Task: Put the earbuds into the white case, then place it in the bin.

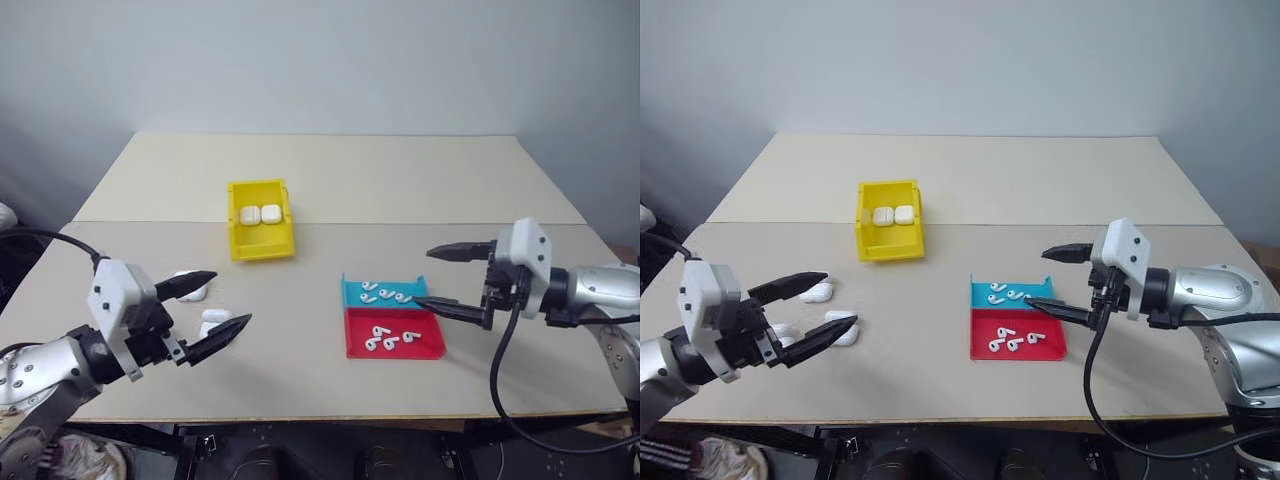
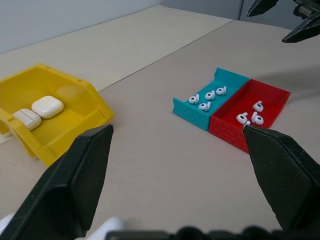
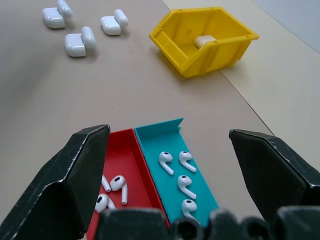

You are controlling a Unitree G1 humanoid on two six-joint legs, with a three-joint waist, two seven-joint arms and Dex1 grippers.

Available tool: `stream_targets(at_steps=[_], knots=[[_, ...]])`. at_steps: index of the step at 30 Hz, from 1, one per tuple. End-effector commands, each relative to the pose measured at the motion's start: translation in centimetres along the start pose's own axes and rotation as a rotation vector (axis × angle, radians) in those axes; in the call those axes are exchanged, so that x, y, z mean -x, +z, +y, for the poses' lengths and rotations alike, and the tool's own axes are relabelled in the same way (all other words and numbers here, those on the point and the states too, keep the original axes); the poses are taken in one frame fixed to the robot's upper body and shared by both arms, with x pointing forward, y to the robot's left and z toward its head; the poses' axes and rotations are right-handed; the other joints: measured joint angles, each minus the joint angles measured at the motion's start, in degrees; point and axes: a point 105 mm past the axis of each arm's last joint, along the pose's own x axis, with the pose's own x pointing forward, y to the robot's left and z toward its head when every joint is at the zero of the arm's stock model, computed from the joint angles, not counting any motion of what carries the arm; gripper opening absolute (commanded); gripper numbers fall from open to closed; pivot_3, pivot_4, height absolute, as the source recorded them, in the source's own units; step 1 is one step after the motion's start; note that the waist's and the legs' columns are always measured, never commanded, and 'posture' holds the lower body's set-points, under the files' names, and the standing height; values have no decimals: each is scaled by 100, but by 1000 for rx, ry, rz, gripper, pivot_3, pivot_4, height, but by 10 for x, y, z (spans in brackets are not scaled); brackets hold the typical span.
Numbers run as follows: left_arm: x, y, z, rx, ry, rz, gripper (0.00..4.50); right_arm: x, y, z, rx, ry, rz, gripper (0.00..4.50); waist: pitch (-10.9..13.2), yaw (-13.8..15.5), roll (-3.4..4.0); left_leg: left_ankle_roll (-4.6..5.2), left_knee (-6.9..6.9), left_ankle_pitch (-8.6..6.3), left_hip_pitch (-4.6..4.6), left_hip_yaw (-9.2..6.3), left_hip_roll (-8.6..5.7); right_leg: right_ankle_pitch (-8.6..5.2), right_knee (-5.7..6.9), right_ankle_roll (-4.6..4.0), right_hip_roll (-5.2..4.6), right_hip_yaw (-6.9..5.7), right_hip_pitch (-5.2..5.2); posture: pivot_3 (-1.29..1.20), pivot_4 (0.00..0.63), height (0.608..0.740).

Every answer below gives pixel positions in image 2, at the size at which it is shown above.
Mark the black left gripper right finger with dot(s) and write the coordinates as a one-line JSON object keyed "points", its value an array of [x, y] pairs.
{"points": [[287, 180]]}

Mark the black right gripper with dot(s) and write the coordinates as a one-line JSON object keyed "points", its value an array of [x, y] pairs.
{"points": [[306, 7]]}

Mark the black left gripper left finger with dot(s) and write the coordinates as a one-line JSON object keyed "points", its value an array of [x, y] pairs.
{"points": [[62, 190]]}

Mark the white object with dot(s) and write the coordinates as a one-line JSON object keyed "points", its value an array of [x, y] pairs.
{"points": [[110, 226]]}

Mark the yellow plastic bin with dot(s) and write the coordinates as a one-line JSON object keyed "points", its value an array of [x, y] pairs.
{"points": [[75, 122]]}

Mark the white earbud case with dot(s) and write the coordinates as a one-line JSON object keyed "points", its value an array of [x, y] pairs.
{"points": [[47, 106], [27, 119]]}

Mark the white earbud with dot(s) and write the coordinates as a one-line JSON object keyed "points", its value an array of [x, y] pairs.
{"points": [[204, 107], [209, 95], [241, 118], [221, 91], [193, 99], [257, 120], [258, 106]]}

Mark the red brick-pattern tray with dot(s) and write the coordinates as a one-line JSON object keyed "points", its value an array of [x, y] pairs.
{"points": [[271, 100]]}

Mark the teal brick-pattern tray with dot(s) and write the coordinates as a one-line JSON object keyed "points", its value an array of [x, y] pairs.
{"points": [[225, 80]]}

